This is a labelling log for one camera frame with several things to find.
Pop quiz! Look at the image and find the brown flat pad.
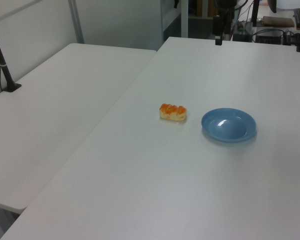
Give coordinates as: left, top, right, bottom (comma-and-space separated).
262, 15, 296, 28

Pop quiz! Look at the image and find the black vertical pole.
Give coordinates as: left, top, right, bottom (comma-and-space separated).
250, 0, 261, 27

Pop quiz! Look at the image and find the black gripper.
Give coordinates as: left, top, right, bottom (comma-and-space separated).
212, 0, 237, 47

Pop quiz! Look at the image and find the blue plastic plate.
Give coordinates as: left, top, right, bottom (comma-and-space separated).
200, 107, 257, 143

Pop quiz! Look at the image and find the white shelving frame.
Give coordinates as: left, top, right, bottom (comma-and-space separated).
160, 0, 190, 52

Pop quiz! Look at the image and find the orange glazed bread roll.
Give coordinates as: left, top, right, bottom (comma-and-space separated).
159, 102, 188, 122

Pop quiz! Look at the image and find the black camera pole with base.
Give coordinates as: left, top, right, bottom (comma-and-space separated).
0, 19, 23, 94

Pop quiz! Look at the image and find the black equipment box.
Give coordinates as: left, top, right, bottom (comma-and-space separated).
232, 32, 251, 42

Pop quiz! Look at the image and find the grey partition post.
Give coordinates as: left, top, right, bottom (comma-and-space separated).
67, 0, 85, 45

